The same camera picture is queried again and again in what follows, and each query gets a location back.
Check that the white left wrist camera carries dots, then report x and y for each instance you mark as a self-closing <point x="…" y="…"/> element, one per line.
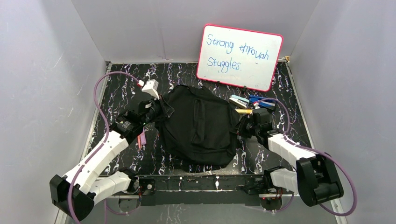
<point x="150" y="87"/>

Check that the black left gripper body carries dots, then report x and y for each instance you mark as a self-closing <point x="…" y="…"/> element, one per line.
<point x="155" y="108"/>

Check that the pink framed whiteboard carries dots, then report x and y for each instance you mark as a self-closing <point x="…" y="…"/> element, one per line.
<point x="239" y="57"/>

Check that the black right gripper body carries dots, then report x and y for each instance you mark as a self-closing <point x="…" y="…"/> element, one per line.
<point x="252" y="129"/>

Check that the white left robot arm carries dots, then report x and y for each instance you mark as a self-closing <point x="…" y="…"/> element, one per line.
<point x="78" y="191"/>

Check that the black backpack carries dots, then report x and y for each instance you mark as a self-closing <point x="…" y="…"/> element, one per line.
<point x="201" y="128"/>

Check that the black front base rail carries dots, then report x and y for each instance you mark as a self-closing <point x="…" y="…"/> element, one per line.
<point x="202" y="189"/>

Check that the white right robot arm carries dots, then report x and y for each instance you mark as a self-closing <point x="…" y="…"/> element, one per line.
<point x="314" y="178"/>

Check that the pink highlighter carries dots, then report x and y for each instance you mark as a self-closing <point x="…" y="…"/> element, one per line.
<point x="142" y="138"/>

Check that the orange highlighter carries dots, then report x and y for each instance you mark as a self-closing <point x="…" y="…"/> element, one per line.
<point x="244" y="111"/>

